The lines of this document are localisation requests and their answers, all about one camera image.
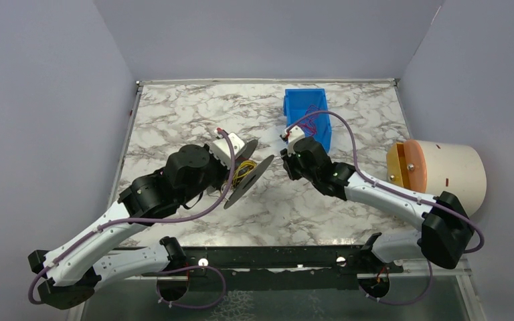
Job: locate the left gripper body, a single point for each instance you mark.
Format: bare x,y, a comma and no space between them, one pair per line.
223,172

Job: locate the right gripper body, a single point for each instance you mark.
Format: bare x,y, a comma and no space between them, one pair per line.
290,164

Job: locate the black round spool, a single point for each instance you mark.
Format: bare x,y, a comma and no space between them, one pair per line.
247,173

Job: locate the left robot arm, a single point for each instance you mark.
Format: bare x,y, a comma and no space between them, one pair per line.
72,273

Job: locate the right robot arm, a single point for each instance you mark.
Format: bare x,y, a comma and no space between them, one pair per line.
441,227

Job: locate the blue plastic bin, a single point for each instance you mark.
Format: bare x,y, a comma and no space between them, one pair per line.
298,103

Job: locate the white cylinder with orange lid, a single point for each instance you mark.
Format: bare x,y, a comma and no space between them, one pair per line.
434,167

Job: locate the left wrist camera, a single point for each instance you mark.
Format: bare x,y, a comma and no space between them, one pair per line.
225,150

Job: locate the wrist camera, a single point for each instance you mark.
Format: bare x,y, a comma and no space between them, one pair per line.
291,136
225,150

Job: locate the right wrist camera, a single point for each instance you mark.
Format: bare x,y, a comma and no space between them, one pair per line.
291,136

